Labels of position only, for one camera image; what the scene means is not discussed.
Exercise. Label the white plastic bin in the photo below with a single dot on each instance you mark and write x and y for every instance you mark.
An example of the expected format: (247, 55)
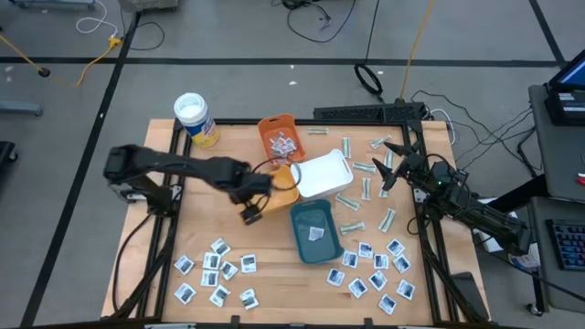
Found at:
(320, 176)

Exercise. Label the Lysol wipes canister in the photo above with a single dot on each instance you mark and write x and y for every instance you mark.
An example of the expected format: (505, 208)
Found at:
(201, 128)

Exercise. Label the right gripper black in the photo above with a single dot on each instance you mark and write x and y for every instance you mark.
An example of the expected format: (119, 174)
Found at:
(413, 169)

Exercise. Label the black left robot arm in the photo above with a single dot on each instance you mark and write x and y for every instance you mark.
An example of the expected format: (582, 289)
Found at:
(183, 164)

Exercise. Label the silver mounting bracket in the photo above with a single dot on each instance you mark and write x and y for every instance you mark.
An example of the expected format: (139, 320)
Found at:
(132, 195)
(419, 195)

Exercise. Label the black computer keyboard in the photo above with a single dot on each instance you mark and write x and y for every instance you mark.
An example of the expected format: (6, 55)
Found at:
(569, 244)

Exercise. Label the white box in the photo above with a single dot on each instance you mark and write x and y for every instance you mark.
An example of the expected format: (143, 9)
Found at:
(493, 247)

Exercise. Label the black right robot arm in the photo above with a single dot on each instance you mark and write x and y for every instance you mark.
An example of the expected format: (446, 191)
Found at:
(480, 215)

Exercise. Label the grey desk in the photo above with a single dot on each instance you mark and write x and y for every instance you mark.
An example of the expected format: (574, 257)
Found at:
(562, 155)

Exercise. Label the grey metal base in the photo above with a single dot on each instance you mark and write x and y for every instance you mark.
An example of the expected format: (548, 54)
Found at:
(148, 4)
(50, 3)

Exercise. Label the black flat pad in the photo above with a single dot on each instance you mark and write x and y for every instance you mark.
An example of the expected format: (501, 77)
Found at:
(468, 292)

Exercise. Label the lying wipes canister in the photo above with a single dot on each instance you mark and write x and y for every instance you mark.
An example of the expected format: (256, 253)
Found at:
(525, 262)

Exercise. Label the yellow plastic bin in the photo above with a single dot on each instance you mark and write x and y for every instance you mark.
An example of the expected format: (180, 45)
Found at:
(288, 196)

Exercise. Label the green-striped bandage wrapper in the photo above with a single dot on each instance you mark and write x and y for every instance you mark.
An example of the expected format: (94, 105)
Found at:
(366, 188)
(352, 228)
(380, 141)
(347, 202)
(387, 220)
(317, 130)
(389, 161)
(383, 194)
(346, 147)
(364, 167)

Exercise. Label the computer monitor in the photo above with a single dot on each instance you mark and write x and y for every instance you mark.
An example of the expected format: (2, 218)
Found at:
(573, 75)

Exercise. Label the orange plastic bin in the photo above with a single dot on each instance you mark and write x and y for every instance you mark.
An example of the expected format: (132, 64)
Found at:
(269, 123)

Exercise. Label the grey side table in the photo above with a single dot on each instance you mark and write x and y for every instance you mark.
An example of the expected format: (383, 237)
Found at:
(560, 288)

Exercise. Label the black device box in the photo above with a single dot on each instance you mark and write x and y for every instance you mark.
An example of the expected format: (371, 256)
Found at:
(564, 109)

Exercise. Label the grey metal foot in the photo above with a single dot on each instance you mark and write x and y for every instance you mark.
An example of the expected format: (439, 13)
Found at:
(20, 109)

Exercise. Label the teal plastic bin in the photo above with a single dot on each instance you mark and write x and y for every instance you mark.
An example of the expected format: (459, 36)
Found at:
(304, 219)

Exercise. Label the black round floor puck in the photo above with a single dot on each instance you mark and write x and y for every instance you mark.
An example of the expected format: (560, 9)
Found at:
(44, 72)

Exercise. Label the black metal beam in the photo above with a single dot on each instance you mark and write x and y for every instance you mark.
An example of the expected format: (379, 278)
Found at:
(521, 194)

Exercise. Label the black wheeled object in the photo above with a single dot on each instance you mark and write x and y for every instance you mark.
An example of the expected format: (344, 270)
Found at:
(5, 155)

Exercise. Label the small red object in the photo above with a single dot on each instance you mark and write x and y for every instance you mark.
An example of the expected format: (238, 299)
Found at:
(581, 179)

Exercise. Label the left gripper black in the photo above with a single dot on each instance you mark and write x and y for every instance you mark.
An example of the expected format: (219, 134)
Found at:
(251, 196)

